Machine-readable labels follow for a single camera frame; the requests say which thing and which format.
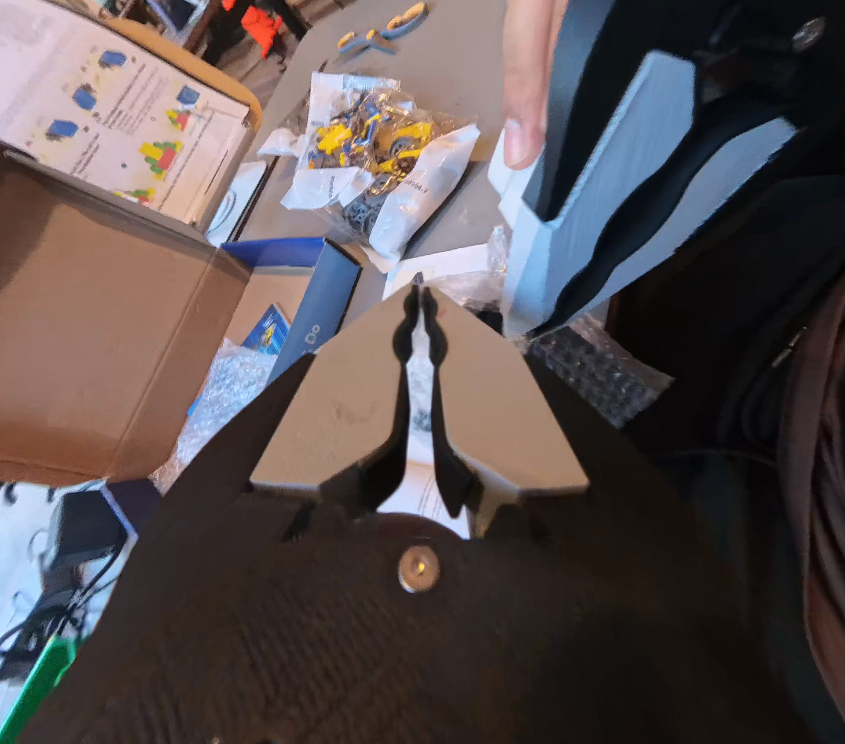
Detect black cable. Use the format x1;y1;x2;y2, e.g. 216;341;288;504
0;531;121;680

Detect thin blue printed leaflet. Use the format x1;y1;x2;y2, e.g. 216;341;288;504
241;303;293;357

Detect wooden poster board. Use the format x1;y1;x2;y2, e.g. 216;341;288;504
109;17;265;231

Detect white printed poster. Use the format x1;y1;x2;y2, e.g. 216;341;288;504
0;0;253;225

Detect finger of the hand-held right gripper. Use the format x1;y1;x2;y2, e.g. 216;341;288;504
487;51;698;340
533;119;801;337

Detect clear bag dark wheels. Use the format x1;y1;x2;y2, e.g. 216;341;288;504
317;124;483;274

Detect clear bag small dark parts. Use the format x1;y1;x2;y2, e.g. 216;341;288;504
456;226;676;429

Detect blue-cover instruction booklet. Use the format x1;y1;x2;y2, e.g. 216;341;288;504
382;244;491;540

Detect clear bag grey tracks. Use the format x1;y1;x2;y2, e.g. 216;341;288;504
151;338;279;495

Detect clear bag yellow blue parts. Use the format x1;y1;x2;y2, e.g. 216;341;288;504
257;72;451;212

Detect blue cardboard box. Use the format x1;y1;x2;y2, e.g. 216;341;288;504
0;150;364;489

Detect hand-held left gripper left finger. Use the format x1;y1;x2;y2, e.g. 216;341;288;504
250;284;423;539

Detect black electronic device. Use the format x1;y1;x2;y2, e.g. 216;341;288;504
43;488;131;568

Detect green plastic bin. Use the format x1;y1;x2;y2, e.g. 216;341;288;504
0;634;85;744

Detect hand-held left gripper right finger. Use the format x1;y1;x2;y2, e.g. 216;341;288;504
421;287;590;539

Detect orange grey scissors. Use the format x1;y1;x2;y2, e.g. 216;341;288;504
335;0;431;60

